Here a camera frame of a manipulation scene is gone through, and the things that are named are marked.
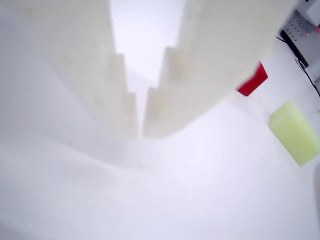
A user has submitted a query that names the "red cube block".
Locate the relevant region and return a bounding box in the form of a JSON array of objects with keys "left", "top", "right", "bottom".
[{"left": 236, "top": 61, "right": 269, "bottom": 97}]

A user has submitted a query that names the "white perforated panel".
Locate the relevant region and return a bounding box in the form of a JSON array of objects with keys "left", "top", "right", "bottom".
[{"left": 279, "top": 9, "right": 320, "bottom": 85}]

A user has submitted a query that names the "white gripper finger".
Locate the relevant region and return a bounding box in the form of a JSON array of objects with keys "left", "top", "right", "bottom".
[
  {"left": 142, "top": 0, "right": 298, "bottom": 140},
  {"left": 14, "top": 0, "right": 140, "bottom": 138}
]

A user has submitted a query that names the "pale yellow foam block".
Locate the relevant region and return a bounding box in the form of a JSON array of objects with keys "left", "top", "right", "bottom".
[{"left": 268, "top": 99, "right": 320, "bottom": 167}]

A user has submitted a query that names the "long black cable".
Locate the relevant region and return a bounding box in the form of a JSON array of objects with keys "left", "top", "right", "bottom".
[{"left": 294, "top": 57, "right": 320, "bottom": 98}]

